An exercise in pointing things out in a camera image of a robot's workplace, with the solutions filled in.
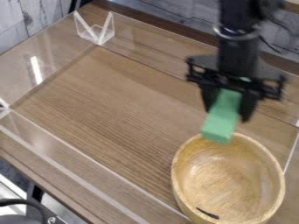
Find clear acrylic corner bracket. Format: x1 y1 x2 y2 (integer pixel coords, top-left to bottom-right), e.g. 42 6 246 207
74 11 115 46

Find clear acrylic barrier wall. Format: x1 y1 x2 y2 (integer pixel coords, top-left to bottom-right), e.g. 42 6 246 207
0 10 299 224

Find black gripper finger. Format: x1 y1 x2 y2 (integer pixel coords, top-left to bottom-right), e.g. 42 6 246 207
239 90 259 123
201 86 221 111

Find green stick block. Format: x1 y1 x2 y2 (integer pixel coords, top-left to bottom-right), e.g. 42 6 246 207
201 89 242 144

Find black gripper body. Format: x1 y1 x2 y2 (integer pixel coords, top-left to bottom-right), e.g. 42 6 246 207
186 27 286 100

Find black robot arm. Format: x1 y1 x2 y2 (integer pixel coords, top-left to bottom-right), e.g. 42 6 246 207
186 0 287 122

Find black cable lower left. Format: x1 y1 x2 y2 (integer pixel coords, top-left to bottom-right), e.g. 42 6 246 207
0 199 44 218

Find black table leg frame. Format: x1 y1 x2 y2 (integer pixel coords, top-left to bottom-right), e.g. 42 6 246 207
26 182 67 224

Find wooden bowl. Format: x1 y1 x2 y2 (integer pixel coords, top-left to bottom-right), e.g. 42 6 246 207
171 133 286 224

